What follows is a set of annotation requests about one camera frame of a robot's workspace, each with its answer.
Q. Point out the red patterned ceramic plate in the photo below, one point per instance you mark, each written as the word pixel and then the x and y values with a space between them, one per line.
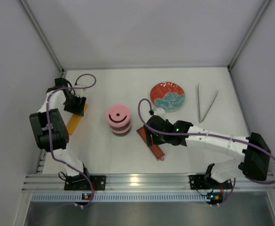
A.
pixel 167 95

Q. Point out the pink lid with black handle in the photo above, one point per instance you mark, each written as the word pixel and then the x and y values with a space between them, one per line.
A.
pixel 117 113
pixel 120 130

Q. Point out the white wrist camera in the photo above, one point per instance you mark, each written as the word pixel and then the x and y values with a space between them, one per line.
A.
pixel 79 90
pixel 159 112

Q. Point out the metal tongs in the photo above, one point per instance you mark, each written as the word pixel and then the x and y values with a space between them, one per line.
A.
pixel 203 108

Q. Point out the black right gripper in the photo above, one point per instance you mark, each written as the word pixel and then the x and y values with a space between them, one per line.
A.
pixel 150 135

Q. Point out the aluminium front rail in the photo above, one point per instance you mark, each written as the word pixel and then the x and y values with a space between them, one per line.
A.
pixel 173 182

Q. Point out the black steel lunch bowl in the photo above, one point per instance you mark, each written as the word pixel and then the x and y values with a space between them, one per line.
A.
pixel 121 133
pixel 119 124

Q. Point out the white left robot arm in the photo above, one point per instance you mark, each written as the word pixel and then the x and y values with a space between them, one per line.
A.
pixel 53 123

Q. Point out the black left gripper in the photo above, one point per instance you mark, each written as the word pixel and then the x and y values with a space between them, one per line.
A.
pixel 74 106

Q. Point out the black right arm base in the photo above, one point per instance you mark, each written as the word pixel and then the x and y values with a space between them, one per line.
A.
pixel 198 182

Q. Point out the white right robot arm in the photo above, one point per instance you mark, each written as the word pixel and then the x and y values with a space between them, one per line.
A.
pixel 249 156

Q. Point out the dark red cutlery tray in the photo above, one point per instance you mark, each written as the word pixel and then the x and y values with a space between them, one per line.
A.
pixel 156 150

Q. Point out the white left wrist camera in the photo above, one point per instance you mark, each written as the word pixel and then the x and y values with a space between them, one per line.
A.
pixel 79 90

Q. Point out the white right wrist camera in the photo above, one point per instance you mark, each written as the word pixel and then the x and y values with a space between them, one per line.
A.
pixel 159 112

